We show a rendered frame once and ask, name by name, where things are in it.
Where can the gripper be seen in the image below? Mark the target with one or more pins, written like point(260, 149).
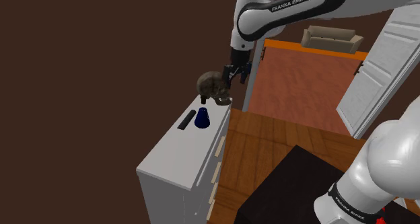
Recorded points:
point(240, 56)

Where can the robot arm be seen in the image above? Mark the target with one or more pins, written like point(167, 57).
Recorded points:
point(387, 164)

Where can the dark brown skull figure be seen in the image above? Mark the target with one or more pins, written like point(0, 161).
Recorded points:
point(210, 82)

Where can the small black cylinder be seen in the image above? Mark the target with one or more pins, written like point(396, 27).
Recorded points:
point(203, 100)

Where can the dark blue cone vase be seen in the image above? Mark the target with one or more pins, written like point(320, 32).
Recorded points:
point(202, 120)

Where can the black remote control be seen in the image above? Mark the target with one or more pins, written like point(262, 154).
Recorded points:
point(186, 119)

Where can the white chest of drawers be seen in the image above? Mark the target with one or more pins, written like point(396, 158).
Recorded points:
point(183, 157)

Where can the beige sofa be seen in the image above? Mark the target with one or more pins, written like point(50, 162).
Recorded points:
point(331, 39)

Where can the white panel door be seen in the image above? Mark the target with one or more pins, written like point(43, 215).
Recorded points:
point(380, 75)

